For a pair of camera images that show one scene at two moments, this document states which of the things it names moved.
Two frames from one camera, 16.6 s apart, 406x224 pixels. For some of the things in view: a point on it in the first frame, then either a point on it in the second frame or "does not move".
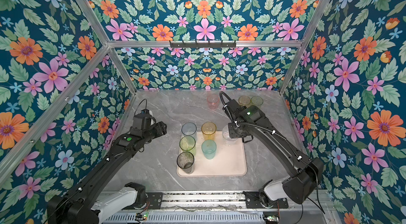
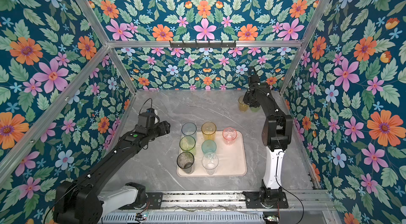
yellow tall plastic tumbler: x=208 y=130 does not move
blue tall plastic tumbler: x=189 y=129 does not move
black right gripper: x=231 y=133 → x=246 y=100
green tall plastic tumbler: x=187 y=143 does not move
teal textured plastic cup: x=209 y=148 does not move
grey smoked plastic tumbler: x=185 y=160 does not move
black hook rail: x=203 y=45 does not move
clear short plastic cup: x=228 y=141 → x=210 y=161
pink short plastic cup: x=213 y=100 → x=229 y=135
